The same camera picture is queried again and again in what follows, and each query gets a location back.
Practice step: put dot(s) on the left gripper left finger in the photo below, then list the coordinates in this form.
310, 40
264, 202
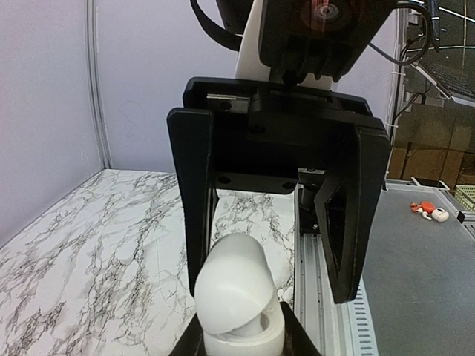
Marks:
191, 342

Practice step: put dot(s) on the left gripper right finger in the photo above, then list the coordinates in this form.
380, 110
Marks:
296, 340

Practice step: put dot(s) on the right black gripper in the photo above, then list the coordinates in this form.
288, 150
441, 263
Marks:
257, 136

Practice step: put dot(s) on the white earbud charging case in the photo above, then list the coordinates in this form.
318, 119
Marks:
236, 300

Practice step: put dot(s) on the orange and white earbud set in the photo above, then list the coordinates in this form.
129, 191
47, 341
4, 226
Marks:
429, 211

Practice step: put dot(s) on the stacked cardboard boxes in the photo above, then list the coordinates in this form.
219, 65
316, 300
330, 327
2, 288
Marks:
435, 143

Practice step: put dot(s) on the small yellow-green crate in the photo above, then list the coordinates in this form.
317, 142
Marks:
465, 195

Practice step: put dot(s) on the tilted laptop on stand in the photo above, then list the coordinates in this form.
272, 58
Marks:
451, 83

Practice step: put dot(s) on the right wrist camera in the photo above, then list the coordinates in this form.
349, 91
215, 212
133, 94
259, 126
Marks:
289, 40

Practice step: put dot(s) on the right aluminium corner post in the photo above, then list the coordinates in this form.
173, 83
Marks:
92, 52

